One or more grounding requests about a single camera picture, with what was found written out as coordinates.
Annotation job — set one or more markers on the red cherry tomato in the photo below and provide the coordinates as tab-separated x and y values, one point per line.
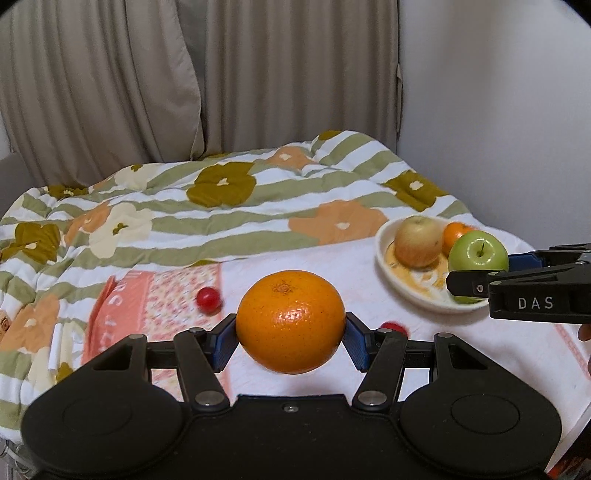
392	326
207	299

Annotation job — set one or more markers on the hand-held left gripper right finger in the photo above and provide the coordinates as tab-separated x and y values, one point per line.
353	342

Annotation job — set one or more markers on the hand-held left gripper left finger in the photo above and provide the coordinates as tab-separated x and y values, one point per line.
226	342

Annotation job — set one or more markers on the cream bowl with bear print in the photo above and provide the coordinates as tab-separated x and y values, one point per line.
415	286

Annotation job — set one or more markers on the green apple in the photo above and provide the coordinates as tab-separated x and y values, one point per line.
478	254

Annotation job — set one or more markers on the large orange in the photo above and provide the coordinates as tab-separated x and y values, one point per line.
455	235
291	323

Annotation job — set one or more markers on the pink floral tablecloth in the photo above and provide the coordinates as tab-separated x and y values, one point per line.
461	332

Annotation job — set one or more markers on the yellow red apple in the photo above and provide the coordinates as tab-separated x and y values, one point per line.
418	242

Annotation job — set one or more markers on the striped floral blanket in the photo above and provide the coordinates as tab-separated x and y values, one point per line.
277	203

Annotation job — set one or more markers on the grey upholstered headboard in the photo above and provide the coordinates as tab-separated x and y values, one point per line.
11	180

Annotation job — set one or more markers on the person's right hand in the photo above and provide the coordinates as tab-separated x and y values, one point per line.
585	332

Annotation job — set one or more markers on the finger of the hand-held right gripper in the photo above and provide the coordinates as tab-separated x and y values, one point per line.
468	282
521	261

